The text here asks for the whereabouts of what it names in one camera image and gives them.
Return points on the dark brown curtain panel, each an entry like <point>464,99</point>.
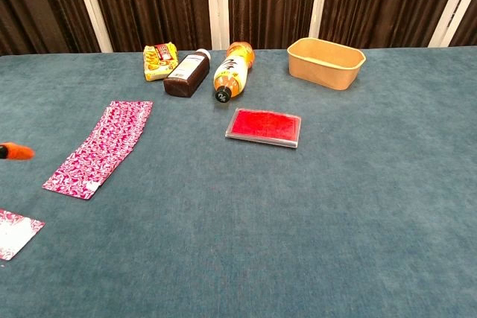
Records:
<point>156,1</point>
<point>272,1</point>
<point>384,1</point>
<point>37,5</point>
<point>467,31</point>

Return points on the kraft paper bowl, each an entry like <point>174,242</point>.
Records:
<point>324,68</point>

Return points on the white frame post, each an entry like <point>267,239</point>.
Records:
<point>217,5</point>
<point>452,1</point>
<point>319,1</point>
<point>91,5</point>

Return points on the red ink pad box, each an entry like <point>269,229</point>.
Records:
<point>264,126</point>

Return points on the dark brown medicine bottle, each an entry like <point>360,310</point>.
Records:
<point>188,74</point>

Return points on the yellow snack pack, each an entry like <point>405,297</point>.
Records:
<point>158,63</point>

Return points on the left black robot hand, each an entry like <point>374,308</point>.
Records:
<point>18,152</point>

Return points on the blue felt table cover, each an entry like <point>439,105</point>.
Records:
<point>261,221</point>

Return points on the orange tea drink bottle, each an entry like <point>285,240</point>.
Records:
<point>233,72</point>

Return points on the white card with pink pattern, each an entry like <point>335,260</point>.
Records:
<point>16,234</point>

